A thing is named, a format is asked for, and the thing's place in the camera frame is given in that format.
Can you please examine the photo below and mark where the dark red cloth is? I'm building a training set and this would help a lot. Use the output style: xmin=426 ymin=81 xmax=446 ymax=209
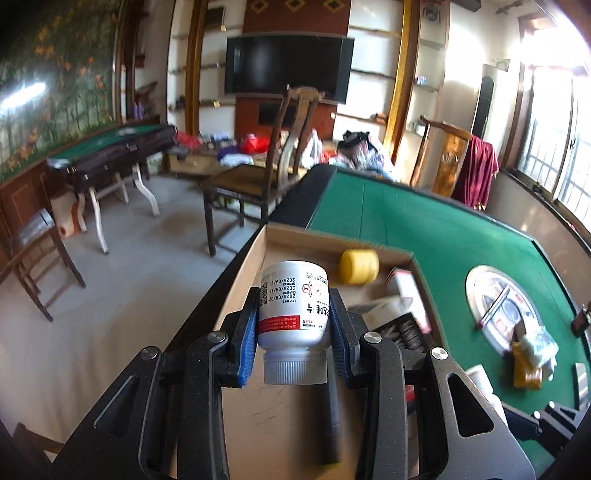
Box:
xmin=455 ymin=136 xmax=500 ymax=210

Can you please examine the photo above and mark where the white and red carton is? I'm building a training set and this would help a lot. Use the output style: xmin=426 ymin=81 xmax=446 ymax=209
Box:
xmin=384 ymin=267 xmax=432 ymax=334

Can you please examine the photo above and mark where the dark folded mahjong table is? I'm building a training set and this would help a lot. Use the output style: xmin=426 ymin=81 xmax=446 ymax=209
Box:
xmin=46 ymin=124 xmax=178 ymax=254

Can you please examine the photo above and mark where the yellow tape roll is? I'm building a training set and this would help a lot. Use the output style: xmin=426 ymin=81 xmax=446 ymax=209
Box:
xmin=338 ymin=249 xmax=380 ymax=284

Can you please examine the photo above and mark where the wooden chair with tall back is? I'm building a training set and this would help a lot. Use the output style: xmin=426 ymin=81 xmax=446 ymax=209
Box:
xmin=202 ymin=84 xmax=324 ymax=257

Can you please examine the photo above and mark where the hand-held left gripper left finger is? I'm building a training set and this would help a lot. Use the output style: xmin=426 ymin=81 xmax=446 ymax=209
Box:
xmin=48 ymin=286 xmax=262 ymax=480

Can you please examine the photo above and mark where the black flat television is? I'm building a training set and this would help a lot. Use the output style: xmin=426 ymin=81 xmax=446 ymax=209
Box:
xmin=225 ymin=36 xmax=355 ymax=104

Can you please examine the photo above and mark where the black packet with red crab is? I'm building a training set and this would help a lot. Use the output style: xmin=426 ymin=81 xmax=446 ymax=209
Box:
xmin=348 ymin=295 xmax=437 ymax=355

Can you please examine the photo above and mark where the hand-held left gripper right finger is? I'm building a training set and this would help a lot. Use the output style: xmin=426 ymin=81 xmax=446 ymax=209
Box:
xmin=328 ymin=287 xmax=536 ymax=480

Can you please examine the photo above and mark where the flower wall mural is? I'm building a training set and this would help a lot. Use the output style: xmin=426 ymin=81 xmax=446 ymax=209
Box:
xmin=0 ymin=9 xmax=123 ymax=176

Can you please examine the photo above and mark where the carved wooden armchair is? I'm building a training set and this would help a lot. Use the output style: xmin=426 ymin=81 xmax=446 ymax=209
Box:
xmin=409 ymin=115 xmax=474 ymax=199

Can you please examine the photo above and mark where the green felt mahjong table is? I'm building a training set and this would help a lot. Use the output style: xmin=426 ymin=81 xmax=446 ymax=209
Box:
xmin=166 ymin=164 xmax=591 ymax=480

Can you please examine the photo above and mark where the white plastic bottle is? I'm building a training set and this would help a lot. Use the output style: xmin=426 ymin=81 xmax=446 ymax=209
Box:
xmin=465 ymin=364 xmax=509 ymax=428

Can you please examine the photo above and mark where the low wooden cabinet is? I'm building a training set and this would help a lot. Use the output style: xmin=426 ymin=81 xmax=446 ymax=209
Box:
xmin=167 ymin=150 xmax=241 ymax=178

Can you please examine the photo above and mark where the small dark object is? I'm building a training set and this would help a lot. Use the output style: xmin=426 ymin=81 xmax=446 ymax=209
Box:
xmin=570 ymin=305 xmax=591 ymax=335

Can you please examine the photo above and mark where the white and orange container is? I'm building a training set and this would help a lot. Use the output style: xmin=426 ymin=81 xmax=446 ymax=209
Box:
xmin=52 ymin=194 xmax=88 ymax=240

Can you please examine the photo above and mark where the pile of dark clothes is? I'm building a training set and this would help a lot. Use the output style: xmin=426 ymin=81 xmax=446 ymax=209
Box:
xmin=330 ymin=130 xmax=393 ymax=178

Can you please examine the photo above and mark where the black tube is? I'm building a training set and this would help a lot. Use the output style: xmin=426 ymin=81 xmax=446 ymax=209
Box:
xmin=318 ymin=383 xmax=342 ymax=464

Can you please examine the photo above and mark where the white medicine bottle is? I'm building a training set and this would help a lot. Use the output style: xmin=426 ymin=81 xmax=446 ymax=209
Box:
xmin=256 ymin=261 xmax=332 ymax=386

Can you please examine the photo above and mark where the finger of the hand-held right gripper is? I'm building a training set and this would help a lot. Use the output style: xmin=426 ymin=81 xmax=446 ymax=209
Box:
xmin=531 ymin=401 xmax=583 ymax=445
xmin=501 ymin=402 xmax=561 ymax=462

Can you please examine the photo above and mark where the white plastic bag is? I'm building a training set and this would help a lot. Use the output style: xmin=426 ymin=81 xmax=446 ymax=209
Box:
xmin=300 ymin=129 xmax=326 ymax=167

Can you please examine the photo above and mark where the dark wooden chair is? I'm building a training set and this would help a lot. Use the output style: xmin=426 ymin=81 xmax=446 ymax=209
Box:
xmin=0 ymin=208 xmax=86 ymax=321

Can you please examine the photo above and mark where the yellow snack packet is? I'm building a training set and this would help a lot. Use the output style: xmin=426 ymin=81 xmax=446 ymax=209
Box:
xmin=512 ymin=342 xmax=543 ymax=391

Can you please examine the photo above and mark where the clear plastic bag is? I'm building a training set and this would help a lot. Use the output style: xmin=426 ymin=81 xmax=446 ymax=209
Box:
xmin=519 ymin=325 xmax=559 ymax=370

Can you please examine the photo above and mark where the brown cardboard box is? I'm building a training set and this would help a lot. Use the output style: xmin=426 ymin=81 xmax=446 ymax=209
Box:
xmin=173 ymin=222 xmax=446 ymax=480

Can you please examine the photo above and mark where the white pen with red cap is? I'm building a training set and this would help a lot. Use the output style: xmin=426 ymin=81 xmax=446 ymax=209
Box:
xmin=475 ymin=285 xmax=512 ymax=329

